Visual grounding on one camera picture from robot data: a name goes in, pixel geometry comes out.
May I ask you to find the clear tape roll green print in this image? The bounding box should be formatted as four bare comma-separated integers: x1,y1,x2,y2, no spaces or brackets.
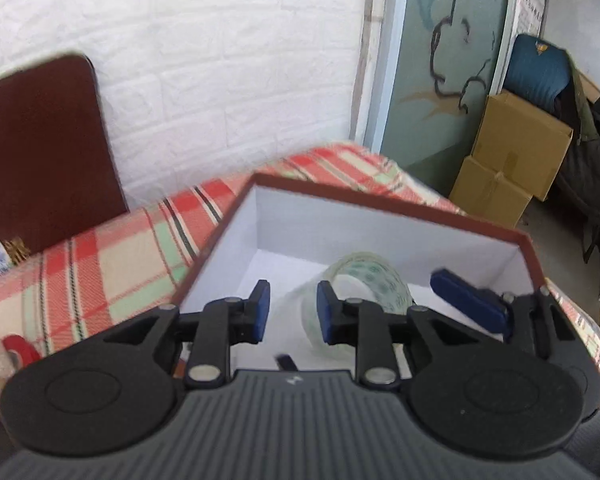
290,252,415,360

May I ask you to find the red cardboard box white interior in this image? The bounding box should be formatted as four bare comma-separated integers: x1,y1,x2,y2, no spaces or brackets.
173,174,545,370

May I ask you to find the lower brown cardboard box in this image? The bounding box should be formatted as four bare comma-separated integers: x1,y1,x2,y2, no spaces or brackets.
449,156,532,229

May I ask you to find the brown cardboard box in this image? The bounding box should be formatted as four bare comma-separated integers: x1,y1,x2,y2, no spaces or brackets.
449,156,532,229
471,91,572,200

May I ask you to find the red plaid bed blanket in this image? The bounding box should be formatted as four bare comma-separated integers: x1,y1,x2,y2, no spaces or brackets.
0,140,600,441

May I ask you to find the dark clothing pile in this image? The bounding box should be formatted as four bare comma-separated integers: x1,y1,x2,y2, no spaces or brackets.
555,70,600,257

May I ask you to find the upper brown cardboard box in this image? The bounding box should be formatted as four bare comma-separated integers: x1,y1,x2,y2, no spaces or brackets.
471,91,572,200

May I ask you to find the red tape roll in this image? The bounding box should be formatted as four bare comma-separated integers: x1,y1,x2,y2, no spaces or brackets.
2,335,41,370

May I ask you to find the dark brown wooden board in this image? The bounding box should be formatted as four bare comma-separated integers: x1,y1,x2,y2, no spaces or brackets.
0,53,128,254

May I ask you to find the blue chair back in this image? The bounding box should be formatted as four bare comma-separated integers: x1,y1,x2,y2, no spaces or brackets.
503,34,571,113

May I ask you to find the green painted door panel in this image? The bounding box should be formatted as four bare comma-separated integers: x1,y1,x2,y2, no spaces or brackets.
381,0,507,167

